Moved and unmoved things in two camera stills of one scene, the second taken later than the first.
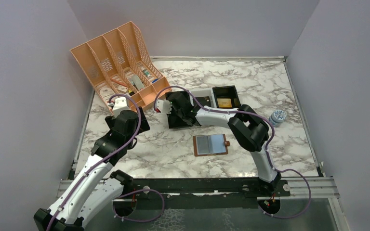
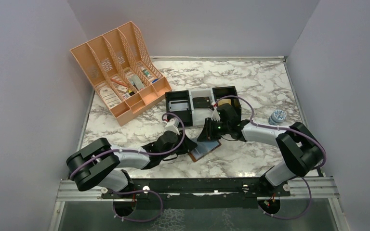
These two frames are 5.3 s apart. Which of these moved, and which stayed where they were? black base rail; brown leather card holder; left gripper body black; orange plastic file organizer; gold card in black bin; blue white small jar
Moved: brown leather card holder; left gripper body black
Stayed: gold card in black bin; black base rail; blue white small jar; orange plastic file organizer
